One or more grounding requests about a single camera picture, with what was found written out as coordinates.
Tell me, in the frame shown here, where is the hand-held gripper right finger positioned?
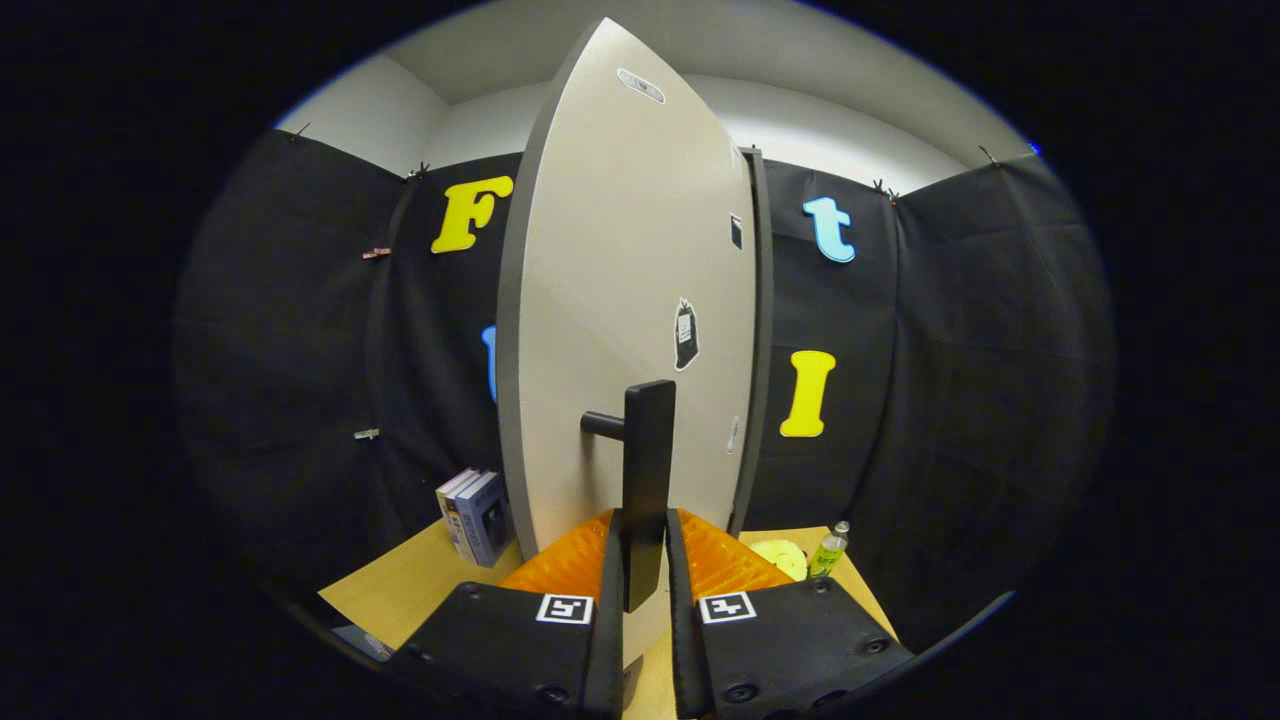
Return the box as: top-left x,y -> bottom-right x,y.
664,507 -> 915,720

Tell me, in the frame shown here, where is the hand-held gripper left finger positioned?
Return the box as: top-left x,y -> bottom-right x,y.
383,508 -> 627,720

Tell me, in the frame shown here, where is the black door handle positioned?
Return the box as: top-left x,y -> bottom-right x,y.
581,380 -> 677,613

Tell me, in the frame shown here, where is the beige shoe cabinet door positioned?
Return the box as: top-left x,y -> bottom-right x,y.
496,15 -> 759,669

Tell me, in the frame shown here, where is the pale yellow round toy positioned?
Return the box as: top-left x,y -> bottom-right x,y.
748,540 -> 809,583

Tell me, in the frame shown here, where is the green bottle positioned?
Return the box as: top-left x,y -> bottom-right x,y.
808,520 -> 851,581

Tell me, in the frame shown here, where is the blue book with dark cover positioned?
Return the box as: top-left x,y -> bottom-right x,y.
456,471 -> 513,569

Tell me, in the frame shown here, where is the pale blue book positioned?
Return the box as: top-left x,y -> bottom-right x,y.
445,470 -> 485,564

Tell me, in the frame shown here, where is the white book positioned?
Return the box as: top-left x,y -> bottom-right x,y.
436,468 -> 477,559

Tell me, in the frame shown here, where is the black backdrop cloth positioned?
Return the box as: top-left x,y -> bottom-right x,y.
172,128 -> 1117,651

